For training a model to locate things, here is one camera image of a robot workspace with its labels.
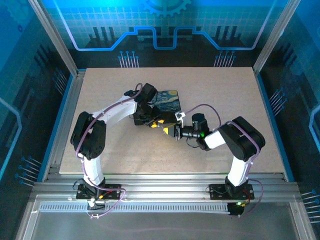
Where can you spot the grey metal front panel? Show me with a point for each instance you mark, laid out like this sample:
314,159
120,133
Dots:
160,225

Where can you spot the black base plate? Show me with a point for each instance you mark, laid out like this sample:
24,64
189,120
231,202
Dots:
216,192
112,192

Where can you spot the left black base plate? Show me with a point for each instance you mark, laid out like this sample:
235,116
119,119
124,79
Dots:
112,192

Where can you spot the aluminium frame post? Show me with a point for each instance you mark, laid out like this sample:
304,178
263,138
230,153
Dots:
275,37
53,37

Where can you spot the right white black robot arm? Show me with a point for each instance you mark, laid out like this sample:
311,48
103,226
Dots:
240,165

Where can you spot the small white connector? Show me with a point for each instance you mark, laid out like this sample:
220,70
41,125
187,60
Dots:
91,203

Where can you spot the black control box green light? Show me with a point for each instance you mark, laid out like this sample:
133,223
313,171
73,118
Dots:
235,210

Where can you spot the aluminium front rail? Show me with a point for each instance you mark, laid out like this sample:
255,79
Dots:
165,186

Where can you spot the aluminium side rail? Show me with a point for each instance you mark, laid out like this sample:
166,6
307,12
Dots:
66,120

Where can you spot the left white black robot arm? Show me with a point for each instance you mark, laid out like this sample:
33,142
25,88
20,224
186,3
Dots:
93,172

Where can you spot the blue side strip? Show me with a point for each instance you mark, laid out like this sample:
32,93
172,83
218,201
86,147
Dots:
275,130

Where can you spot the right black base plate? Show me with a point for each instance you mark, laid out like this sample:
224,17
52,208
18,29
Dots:
216,192

